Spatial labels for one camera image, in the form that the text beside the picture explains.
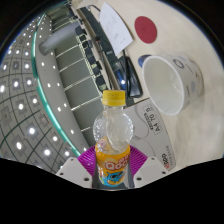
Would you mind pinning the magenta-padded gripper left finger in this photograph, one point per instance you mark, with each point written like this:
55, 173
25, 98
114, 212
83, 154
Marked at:
75, 170

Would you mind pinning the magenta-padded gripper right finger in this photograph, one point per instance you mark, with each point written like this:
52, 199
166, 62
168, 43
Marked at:
148, 168

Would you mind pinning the yellow-capped drink bottle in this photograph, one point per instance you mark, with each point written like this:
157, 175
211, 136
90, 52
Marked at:
112, 163

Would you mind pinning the group of ceiling lights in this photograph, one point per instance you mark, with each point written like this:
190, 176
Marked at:
31, 130

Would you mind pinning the white dotted mug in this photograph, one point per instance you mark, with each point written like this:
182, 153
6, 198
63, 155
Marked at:
166, 86

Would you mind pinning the row of black office chairs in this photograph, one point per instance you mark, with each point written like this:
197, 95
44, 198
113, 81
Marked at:
88, 51

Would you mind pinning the long curved conference desk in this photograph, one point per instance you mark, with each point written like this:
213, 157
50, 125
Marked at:
96, 33

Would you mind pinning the flat round red coaster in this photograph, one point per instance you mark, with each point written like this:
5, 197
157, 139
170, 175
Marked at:
146, 29

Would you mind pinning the white printed paper sheet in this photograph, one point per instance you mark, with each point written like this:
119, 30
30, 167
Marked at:
115, 28

